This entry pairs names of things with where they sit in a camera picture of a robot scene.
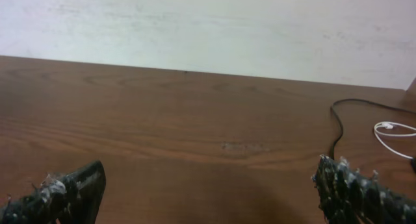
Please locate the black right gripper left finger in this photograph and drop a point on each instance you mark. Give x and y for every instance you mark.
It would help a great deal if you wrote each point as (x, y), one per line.
(69, 198)

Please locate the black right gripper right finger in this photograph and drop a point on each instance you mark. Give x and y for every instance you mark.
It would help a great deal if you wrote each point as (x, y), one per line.
(346, 196)

